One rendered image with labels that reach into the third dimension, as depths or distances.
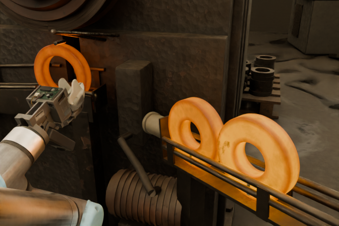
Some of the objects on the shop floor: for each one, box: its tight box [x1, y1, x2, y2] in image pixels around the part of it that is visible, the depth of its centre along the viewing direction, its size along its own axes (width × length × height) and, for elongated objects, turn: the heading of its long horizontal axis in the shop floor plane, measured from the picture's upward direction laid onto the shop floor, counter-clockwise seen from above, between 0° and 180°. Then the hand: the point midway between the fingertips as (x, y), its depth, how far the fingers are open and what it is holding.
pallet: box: [239, 55, 281, 119], centre depth 279 cm, size 120×82×44 cm
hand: (79, 88), depth 78 cm, fingers closed
